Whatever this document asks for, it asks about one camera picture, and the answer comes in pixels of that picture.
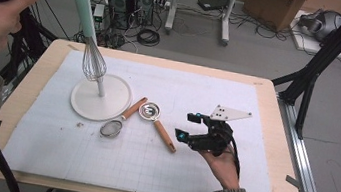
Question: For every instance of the black metal frame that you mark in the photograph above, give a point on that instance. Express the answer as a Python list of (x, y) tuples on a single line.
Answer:
[(334, 41), (29, 32)]

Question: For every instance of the white foam mat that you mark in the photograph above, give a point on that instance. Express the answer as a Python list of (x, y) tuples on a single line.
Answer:
[(148, 170)]

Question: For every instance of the small white power box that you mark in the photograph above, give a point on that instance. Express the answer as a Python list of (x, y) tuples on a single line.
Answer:
[(98, 12)]

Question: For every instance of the white floor board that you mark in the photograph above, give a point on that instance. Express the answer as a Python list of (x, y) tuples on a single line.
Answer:
[(320, 47)]

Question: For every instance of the white utensil rack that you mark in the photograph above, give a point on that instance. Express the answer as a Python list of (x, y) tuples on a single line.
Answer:
[(103, 103)]

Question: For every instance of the black computer tower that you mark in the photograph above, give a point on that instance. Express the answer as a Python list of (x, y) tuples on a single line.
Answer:
[(144, 1), (119, 1)]

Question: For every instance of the cardboard box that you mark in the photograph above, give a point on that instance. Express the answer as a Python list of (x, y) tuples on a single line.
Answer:
[(271, 7)]

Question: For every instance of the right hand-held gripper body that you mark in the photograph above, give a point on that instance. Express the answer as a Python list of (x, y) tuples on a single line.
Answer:
[(216, 139)]

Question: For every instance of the aluminium rail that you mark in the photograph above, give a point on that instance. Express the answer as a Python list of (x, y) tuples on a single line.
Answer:
[(301, 155)]

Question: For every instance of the grey headset device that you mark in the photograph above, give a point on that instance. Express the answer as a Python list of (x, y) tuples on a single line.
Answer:
[(323, 25)]

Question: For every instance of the white stand leg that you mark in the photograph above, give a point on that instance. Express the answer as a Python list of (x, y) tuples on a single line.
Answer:
[(227, 19), (172, 8)]

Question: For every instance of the black flat device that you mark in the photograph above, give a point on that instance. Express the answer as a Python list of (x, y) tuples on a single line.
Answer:
[(212, 3)]

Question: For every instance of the person's right hand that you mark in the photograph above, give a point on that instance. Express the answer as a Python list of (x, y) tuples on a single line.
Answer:
[(223, 170)]

